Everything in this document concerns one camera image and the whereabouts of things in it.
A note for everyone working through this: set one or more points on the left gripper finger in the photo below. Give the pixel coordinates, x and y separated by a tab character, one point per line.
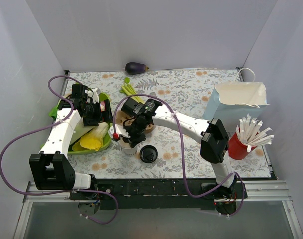
91	121
107	114

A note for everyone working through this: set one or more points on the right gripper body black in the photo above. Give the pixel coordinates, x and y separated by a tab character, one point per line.
135	136

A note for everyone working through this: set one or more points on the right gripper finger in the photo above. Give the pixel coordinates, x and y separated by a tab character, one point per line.
132	142
140	139

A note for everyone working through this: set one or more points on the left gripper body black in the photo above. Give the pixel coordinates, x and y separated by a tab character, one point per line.
107	111

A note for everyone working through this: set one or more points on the white paper coffee cup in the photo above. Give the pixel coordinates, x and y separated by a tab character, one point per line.
126	148

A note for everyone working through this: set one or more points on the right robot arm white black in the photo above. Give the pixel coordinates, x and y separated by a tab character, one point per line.
211	135

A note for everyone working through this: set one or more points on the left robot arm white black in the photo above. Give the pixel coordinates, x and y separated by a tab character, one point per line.
51	170

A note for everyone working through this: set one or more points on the brown cardboard cup carrier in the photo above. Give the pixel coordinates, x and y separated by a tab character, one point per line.
124	119

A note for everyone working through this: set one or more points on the black plastic cup lid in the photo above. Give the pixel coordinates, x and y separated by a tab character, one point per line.
148	154

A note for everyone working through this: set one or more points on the yellow leafy cabbage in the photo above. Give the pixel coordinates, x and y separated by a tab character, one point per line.
89	142

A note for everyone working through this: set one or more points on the green onion stalk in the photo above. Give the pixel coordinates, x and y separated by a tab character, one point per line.
127	89

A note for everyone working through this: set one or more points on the floral table mat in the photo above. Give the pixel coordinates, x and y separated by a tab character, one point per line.
186	90

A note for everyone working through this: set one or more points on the green plastic tray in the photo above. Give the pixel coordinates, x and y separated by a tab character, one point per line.
56	138

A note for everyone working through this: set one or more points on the green lettuce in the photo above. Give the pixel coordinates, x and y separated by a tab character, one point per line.
53	112

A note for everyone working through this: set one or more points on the purple eggplant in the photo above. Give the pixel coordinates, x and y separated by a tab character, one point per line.
133	68

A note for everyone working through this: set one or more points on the light blue paper bag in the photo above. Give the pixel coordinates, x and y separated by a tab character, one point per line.
231	101

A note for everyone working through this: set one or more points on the red cup holder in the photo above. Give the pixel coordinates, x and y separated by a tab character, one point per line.
237	150

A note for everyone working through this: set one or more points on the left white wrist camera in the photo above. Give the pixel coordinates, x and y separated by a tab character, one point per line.
93	93

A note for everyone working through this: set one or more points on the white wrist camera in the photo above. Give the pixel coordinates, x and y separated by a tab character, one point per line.
93	93
116	132

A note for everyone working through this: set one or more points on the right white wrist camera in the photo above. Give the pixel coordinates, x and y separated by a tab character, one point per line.
116	132

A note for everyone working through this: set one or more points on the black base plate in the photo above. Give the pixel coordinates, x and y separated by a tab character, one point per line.
172	194

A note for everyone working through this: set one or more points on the aluminium rail frame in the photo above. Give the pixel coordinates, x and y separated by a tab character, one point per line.
54	217

